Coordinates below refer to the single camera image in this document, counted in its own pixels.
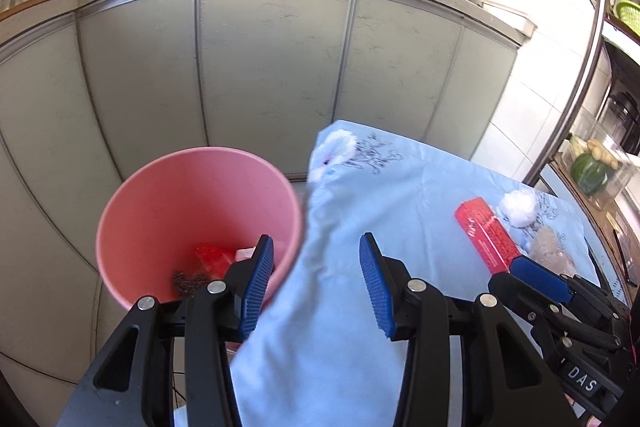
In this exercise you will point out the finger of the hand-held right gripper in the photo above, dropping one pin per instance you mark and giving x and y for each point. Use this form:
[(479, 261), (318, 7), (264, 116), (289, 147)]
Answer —
[(520, 297), (542, 279)]

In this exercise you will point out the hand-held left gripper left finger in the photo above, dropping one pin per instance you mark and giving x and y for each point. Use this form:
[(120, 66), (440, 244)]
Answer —
[(257, 287)]

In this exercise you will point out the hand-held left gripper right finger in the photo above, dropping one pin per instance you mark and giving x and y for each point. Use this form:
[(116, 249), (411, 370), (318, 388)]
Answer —
[(377, 292)]

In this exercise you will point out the clear plastic bag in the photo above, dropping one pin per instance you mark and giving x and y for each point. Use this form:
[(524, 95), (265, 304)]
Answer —
[(550, 249)]

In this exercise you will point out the red plastic bag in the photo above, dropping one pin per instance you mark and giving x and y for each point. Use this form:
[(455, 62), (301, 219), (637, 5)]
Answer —
[(212, 259)]

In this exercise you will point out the steel wool scrubber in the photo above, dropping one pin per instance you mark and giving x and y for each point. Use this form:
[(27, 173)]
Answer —
[(190, 284)]

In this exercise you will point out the long red cardboard box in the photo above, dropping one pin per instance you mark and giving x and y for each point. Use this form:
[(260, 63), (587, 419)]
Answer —
[(482, 232)]

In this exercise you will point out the pink plastic bucket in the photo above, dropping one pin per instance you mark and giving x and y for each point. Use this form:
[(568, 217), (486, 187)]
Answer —
[(190, 197)]

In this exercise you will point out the light blue floral tablecloth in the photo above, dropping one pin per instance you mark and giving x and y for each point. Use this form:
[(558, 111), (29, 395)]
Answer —
[(400, 187)]

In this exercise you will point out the green squash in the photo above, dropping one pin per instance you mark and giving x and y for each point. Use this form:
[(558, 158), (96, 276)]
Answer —
[(590, 174)]

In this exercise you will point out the clear plastic container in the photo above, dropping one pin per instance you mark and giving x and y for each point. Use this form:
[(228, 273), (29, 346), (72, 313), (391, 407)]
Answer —
[(625, 177)]

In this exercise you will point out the ginger root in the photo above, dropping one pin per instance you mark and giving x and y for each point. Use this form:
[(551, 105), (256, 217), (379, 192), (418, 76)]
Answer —
[(602, 154)]

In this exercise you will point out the metal shelf rack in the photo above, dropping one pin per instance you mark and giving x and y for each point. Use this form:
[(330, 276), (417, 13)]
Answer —
[(575, 107)]

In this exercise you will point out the blender jug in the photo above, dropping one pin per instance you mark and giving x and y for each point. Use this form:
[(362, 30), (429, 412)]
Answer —
[(622, 117)]

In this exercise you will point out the grey kitchen cabinet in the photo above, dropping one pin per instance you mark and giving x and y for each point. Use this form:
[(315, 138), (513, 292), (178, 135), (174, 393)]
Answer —
[(275, 57)]

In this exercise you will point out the green plastic basket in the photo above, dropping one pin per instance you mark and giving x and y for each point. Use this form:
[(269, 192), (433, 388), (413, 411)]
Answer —
[(629, 17)]

